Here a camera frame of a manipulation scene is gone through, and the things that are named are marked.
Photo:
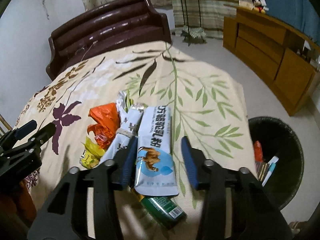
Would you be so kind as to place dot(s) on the light blue tube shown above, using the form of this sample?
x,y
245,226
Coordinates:
x,y
271,168

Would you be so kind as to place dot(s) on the white tissue box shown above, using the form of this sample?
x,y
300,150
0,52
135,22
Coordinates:
x,y
246,4

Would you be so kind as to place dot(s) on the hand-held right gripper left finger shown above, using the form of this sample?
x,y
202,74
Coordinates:
x,y
128,160

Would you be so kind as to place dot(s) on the crumpled silver wrapper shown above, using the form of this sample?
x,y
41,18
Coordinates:
x,y
122,102

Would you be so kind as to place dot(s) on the wooden frame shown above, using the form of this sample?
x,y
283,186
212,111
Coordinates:
x,y
3,125

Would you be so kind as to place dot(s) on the orange plastic bag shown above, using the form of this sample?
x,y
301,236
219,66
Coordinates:
x,y
258,151
105,122

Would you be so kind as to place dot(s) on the mouse plush toy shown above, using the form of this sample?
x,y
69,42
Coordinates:
x,y
258,5

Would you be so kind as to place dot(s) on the white camel print packet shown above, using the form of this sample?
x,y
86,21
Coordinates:
x,y
155,150

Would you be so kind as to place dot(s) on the wooden cabinet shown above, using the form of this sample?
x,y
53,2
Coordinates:
x,y
257,47

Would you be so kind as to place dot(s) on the striped curtain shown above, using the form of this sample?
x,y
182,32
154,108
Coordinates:
x,y
217,10

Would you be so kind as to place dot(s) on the blue curtain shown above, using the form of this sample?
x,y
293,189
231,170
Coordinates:
x,y
287,0

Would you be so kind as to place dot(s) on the beige floral blanket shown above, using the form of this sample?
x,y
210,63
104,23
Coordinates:
x,y
200,105

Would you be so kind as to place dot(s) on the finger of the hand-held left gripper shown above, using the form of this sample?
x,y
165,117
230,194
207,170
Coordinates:
x,y
46,132
25,129

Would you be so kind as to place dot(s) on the white stick packet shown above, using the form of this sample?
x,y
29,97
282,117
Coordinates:
x,y
125,130

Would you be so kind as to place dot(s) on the green can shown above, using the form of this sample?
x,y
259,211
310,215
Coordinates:
x,y
165,210

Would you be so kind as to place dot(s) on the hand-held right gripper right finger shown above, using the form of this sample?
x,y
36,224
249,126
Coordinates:
x,y
190,162

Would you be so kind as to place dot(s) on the brown leather sofa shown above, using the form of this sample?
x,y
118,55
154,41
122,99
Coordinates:
x,y
112,27

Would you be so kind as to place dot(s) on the checkered cloth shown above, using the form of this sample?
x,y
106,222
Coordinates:
x,y
196,32

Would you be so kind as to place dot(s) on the black trash bin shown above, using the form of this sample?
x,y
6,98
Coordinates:
x,y
282,135

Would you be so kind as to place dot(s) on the dark cigarette box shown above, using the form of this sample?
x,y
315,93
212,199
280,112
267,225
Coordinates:
x,y
262,171

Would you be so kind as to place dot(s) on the yellow wrapper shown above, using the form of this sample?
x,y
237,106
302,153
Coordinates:
x,y
91,155

